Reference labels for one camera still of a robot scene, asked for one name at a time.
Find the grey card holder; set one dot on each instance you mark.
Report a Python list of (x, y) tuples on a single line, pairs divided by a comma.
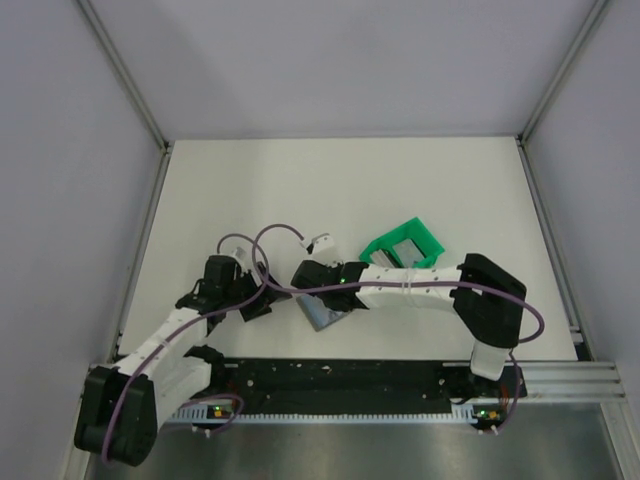
[(300, 301)]

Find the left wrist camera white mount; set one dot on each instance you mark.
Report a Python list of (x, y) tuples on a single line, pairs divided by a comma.
[(241, 256)]

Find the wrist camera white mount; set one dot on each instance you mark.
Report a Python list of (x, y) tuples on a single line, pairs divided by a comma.
[(322, 249), (241, 256)]

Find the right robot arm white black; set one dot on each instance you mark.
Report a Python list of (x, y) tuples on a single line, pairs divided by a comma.
[(485, 297)]

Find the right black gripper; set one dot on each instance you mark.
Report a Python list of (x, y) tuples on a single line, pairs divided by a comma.
[(340, 267)]

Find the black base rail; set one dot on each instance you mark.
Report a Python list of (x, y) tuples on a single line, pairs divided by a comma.
[(320, 386)]

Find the white slotted cable duct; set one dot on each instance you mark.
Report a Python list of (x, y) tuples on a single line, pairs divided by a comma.
[(212, 415)]

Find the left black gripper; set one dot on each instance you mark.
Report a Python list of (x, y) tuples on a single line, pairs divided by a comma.
[(261, 301)]

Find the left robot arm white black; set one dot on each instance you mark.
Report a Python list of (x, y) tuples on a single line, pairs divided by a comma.
[(125, 404)]

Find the left aluminium frame post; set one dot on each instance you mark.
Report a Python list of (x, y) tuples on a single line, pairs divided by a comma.
[(122, 73)]

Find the right aluminium frame post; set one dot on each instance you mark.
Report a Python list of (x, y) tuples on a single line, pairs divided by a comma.
[(588, 28)]

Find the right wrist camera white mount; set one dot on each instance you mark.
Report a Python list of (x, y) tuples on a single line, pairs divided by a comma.
[(322, 249)]

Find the stack of white cards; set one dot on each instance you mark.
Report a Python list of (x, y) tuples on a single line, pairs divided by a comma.
[(384, 259)]

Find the aluminium frame post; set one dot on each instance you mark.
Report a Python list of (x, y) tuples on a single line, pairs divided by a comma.
[(588, 28), (122, 73)]

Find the green plastic bin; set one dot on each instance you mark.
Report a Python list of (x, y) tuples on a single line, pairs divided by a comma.
[(413, 229)]

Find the silver VIP card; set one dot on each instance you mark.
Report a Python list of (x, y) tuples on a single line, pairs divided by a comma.
[(408, 253)]

